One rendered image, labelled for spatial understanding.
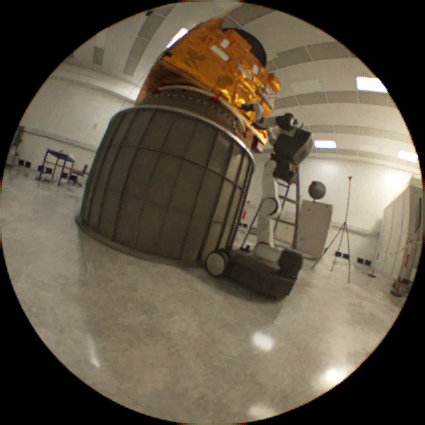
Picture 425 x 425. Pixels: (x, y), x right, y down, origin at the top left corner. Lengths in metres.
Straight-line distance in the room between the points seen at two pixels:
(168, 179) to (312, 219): 3.69
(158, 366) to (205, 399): 0.16
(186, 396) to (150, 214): 1.03
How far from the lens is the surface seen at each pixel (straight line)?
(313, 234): 4.08
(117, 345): 0.54
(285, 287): 1.03
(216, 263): 1.10
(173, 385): 0.49
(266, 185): 1.22
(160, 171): 1.09
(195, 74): 1.88
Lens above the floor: 0.46
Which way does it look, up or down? level
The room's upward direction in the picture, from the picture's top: 16 degrees clockwise
